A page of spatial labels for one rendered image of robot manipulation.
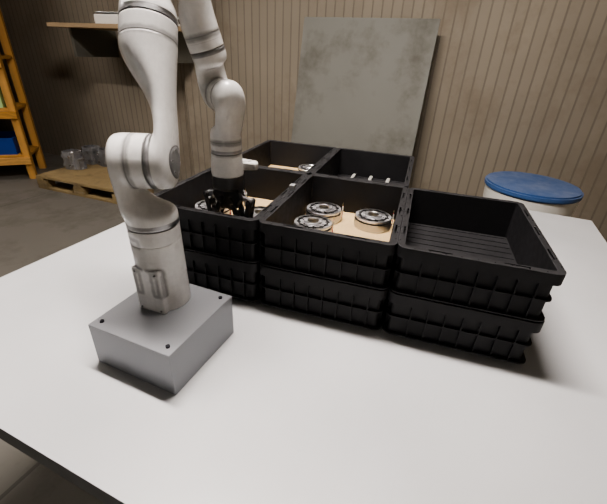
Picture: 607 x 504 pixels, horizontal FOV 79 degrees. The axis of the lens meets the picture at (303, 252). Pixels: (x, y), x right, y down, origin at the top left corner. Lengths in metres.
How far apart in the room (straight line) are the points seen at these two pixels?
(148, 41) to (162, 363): 0.52
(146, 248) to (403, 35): 2.47
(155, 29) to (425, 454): 0.79
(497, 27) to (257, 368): 2.68
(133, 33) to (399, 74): 2.30
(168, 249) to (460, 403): 0.61
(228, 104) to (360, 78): 2.14
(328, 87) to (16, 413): 2.64
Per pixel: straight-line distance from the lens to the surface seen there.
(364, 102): 2.86
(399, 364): 0.81
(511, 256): 1.06
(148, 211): 0.69
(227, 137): 0.85
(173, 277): 0.74
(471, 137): 3.05
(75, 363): 0.87
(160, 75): 0.68
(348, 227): 1.04
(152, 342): 0.71
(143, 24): 0.71
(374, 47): 2.91
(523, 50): 3.02
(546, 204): 2.40
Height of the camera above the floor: 1.25
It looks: 28 degrees down
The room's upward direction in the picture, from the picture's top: 3 degrees clockwise
